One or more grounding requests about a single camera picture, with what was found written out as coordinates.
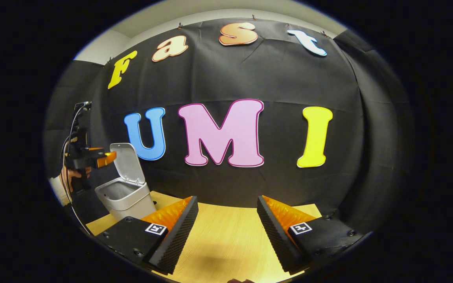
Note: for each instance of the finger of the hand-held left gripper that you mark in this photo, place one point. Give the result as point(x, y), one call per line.
point(94, 149)
point(106, 158)

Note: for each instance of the wooden desktop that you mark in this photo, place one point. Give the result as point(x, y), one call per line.
point(226, 243)

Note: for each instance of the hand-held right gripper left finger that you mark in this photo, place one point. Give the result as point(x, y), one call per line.
point(177, 239)

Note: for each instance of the black backdrop cloth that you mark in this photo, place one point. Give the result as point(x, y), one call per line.
point(328, 78)

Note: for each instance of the white desktop garbage bin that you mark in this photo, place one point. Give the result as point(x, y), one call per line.
point(128, 200)

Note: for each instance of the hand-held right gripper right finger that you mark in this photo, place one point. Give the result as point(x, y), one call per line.
point(275, 236)

